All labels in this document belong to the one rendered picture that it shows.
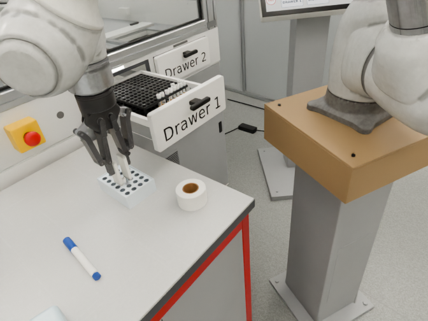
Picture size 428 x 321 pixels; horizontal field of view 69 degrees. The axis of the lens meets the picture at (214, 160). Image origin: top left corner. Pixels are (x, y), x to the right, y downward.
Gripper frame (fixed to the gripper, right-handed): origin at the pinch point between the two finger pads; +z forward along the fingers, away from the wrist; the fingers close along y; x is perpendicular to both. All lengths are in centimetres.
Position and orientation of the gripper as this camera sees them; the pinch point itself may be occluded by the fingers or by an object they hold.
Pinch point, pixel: (120, 169)
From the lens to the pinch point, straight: 77.2
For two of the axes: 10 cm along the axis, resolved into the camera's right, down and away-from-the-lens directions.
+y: -6.5, 4.9, -5.8
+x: 7.6, 3.3, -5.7
